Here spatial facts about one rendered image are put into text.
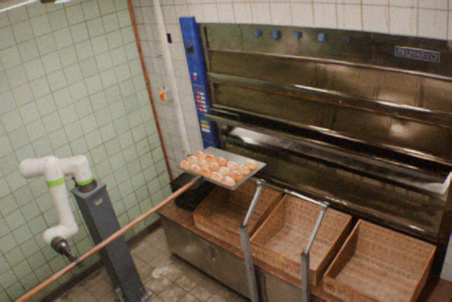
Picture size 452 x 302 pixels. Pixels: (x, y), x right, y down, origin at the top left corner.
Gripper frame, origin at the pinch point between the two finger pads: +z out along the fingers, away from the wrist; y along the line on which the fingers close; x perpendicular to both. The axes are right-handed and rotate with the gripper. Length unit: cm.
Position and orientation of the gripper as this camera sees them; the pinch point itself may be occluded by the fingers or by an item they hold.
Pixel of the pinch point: (77, 262)
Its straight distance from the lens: 230.7
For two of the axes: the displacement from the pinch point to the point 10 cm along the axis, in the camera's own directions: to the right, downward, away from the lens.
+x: -6.6, 4.5, -6.0
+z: 7.4, 2.4, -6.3
